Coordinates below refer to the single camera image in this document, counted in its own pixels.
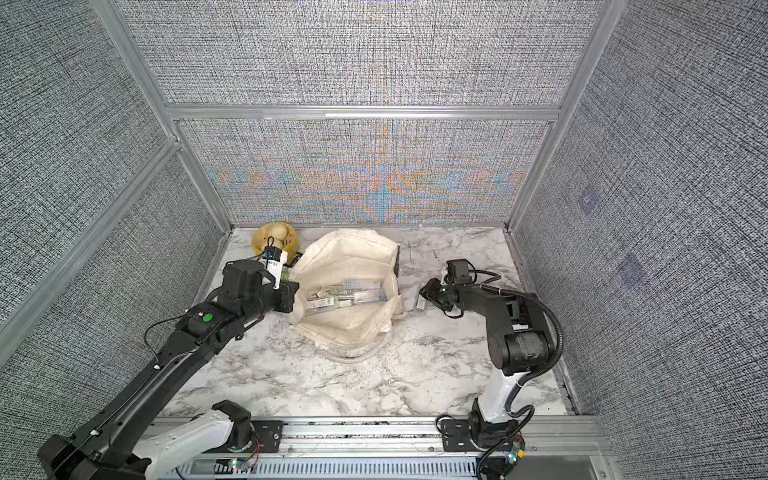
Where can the rear white steamed bun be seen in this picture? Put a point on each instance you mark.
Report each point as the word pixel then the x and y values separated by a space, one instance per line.
pixel 280 231

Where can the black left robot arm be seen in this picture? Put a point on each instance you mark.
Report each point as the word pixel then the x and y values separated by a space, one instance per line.
pixel 102 448

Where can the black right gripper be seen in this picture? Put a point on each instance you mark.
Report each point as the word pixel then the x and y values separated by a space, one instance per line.
pixel 429 291

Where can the clear compass case green label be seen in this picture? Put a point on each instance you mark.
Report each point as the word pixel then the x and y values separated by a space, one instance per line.
pixel 346 294

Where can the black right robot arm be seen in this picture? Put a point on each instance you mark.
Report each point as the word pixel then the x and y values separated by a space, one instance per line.
pixel 521 346

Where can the cream canvas tote bag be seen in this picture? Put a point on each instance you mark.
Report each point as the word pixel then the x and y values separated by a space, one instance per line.
pixel 353 334

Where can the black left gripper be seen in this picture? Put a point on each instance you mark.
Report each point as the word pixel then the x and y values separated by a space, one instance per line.
pixel 287 290

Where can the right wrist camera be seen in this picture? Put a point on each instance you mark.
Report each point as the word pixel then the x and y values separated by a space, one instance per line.
pixel 460 272

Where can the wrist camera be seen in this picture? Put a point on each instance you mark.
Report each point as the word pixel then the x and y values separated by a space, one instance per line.
pixel 249 276
pixel 460 272

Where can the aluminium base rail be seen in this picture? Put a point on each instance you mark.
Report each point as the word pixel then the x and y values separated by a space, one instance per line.
pixel 548 447

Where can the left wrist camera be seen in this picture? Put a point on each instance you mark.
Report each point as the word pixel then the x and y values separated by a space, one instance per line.
pixel 249 276

